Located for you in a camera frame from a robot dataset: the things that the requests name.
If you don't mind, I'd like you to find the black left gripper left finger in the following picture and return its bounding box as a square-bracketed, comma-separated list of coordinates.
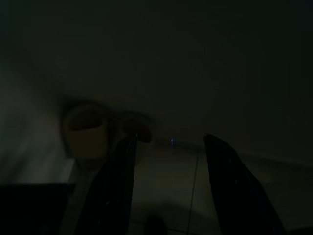
[80, 133, 137, 235]

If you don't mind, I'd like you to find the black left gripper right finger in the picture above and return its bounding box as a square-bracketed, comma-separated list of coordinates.
[203, 133, 287, 235]

